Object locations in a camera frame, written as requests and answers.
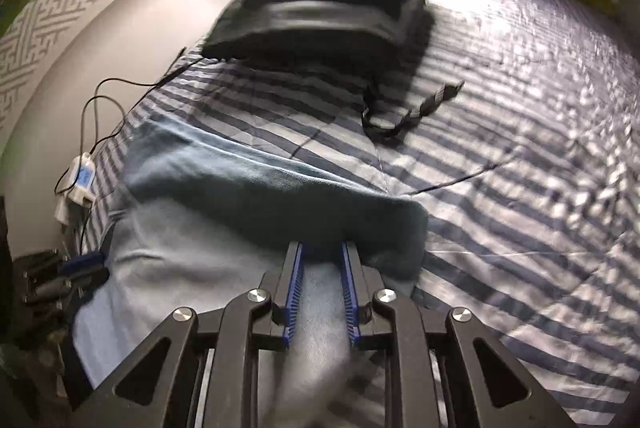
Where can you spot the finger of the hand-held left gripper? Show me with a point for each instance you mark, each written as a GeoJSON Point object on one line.
{"type": "Point", "coordinates": [82, 262]}

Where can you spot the light blue jeans pants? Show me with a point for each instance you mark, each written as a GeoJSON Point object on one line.
{"type": "Point", "coordinates": [225, 188]}

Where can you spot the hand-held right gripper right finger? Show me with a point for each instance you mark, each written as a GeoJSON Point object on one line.
{"type": "Point", "coordinates": [350, 293]}

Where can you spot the folded dark and blue clothes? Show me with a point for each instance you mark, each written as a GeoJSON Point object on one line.
{"type": "Point", "coordinates": [300, 28]}

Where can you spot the white charger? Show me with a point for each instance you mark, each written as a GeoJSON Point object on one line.
{"type": "Point", "coordinates": [80, 188]}

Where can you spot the striped quilted bedspread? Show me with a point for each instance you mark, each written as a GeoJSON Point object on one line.
{"type": "Point", "coordinates": [525, 158]}

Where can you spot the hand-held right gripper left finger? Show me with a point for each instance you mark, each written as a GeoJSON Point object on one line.
{"type": "Point", "coordinates": [294, 293]}

